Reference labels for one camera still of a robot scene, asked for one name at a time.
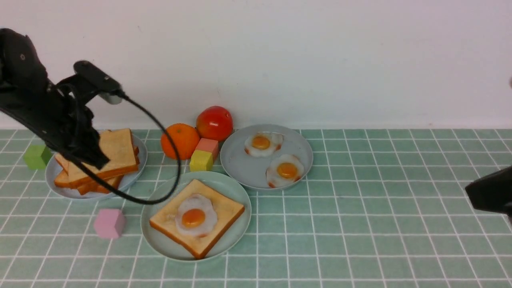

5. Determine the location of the pink-orange wooden block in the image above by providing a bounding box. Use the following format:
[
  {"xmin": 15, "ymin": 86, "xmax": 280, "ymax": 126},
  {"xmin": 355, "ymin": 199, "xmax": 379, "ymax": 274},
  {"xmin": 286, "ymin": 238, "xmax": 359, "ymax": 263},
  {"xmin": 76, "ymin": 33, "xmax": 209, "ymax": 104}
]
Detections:
[{"xmin": 195, "ymin": 138, "xmax": 219, "ymax": 162}]

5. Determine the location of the toast slice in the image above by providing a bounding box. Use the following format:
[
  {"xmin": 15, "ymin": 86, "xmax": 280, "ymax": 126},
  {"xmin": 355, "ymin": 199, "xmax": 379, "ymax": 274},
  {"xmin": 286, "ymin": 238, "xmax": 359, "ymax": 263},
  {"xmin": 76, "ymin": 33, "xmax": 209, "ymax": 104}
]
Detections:
[
  {"xmin": 54, "ymin": 153, "xmax": 110, "ymax": 196},
  {"xmin": 145, "ymin": 179, "xmax": 245, "ymax": 261},
  {"xmin": 66, "ymin": 128, "xmax": 140, "ymax": 188},
  {"xmin": 89, "ymin": 175, "xmax": 124, "ymax": 194}
]

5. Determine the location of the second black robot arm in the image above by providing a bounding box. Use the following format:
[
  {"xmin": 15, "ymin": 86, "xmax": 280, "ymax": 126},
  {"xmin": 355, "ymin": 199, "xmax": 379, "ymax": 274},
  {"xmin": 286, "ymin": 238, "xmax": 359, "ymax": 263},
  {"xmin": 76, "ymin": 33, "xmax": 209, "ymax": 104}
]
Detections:
[{"xmin": 465, "ymin": 166, "xmax": 512, "ymax": 220}]

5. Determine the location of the grey plate with eggs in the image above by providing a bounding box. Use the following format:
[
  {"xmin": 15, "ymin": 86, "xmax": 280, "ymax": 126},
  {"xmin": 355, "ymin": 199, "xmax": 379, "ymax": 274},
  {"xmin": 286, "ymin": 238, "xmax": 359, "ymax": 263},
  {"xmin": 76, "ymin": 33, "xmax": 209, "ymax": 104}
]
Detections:
[{"xmin": 219, "ymin": 124, "xmax": 314, "ymax": 191}]

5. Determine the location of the green wooden cube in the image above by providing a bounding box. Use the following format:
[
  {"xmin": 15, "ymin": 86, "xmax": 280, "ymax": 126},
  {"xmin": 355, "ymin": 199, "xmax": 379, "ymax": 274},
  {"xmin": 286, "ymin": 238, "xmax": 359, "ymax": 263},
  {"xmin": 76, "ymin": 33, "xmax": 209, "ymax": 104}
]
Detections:
[{"xmin": 23, "ymin": 144, "xmax": 52, "ymax": 170}]

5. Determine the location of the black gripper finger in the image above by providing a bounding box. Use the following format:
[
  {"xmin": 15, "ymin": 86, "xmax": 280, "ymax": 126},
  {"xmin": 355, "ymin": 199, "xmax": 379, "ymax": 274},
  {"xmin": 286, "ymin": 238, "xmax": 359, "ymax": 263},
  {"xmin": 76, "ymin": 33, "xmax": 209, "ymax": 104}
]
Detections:
[{"xmin": 76, "ymin": 134, "xmax": 110, "ymax": 170}]

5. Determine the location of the pink wooden cube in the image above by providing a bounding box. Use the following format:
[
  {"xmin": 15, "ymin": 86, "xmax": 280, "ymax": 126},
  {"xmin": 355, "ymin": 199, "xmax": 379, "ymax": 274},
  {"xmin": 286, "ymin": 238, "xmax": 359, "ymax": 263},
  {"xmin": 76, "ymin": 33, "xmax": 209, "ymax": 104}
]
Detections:
[{"xmin": 94, "ymin": 208, "xmax": 126, "ymax": 239}]

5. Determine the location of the red apple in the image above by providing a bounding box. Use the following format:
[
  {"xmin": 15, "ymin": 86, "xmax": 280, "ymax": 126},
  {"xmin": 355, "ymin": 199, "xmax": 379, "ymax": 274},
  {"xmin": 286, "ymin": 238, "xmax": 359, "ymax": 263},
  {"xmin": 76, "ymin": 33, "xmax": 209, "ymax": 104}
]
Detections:
[{"xmin": 196, "ymin": 106, "xmax": 234, "ymax": 142}]

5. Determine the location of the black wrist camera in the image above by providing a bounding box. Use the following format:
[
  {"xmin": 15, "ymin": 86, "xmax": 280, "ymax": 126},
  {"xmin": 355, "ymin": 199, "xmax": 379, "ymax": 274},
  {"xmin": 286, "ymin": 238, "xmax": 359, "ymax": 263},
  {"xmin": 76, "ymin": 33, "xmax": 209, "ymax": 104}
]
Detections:
[{"xmin": 73, "ymin": 60, "xmax": 123, "ymax": 105}]

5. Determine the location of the yellow wooden block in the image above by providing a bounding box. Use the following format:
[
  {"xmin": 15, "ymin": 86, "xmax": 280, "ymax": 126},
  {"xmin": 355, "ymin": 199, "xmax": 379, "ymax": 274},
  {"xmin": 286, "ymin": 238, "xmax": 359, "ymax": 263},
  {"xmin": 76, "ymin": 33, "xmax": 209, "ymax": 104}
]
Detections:
[{"xmin": 190, "ymin": 150, "xmax": 214, "ymax": 172}]

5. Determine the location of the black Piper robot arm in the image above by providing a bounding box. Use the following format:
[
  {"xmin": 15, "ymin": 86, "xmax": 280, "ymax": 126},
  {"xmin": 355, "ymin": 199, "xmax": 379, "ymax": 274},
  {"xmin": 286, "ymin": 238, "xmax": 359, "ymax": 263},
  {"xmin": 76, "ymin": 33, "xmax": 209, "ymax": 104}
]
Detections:
[{"xmin": 0, "ymin": 28, "xmax": 109, "ymax": 168}]

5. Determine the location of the fried egg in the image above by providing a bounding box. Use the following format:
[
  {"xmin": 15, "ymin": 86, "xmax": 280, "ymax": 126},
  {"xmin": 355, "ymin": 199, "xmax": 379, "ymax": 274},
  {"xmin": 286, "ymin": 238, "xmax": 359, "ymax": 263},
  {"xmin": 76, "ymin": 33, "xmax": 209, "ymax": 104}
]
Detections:
[
  {"xmin": 244, "ymin": 132, "xmax": 284, "ymax": 158},
  {"xmin": 266, "ymin": 154, "xmax": 305, "ymax": 188},
  {"xmin": 174, "ymin": 194, "xmax": 218, "ymax": 238}
]

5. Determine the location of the orange fruit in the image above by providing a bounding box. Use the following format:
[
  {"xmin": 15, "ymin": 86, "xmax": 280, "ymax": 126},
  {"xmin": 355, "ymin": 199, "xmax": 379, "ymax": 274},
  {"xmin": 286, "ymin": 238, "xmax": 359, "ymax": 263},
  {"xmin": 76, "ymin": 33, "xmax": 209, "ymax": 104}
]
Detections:
[{"xmin": 160, "ymin": 123, "xmax": 200, "ymax": 160}]

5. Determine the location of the grey plate with bread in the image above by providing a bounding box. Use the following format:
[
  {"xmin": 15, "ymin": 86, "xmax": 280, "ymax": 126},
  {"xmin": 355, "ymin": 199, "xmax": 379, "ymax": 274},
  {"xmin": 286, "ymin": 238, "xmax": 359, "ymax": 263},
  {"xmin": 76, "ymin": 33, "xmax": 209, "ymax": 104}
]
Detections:
[{"xmin": 45, "ymin": 134, "xmax": 148, "ymax": 202}]

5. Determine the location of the black cable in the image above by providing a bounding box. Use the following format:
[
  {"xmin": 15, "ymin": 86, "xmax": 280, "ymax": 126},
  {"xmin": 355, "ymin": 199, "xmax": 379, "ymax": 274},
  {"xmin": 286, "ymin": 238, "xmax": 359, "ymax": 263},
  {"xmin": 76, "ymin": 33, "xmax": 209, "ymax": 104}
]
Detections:
[{"xmin": 60, "ymin": 94, "xmax": 182, "ymax": 205}]

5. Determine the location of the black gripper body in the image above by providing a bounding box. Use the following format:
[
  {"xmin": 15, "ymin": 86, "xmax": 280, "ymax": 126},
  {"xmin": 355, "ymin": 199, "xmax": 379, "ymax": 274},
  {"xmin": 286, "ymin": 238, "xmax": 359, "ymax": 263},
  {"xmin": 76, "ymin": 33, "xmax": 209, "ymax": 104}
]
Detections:
[{"xmin": 1, "ymin": 82, "xmax": 96, "ymax": 158}]

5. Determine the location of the green plate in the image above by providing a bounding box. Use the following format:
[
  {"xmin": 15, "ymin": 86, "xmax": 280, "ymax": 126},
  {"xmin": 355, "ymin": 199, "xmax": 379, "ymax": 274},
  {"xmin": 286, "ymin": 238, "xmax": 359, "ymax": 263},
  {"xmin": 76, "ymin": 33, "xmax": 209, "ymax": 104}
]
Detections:
[{"xmin": 140, "ymin": 171, "xmax": 251, "ymax": 262}]

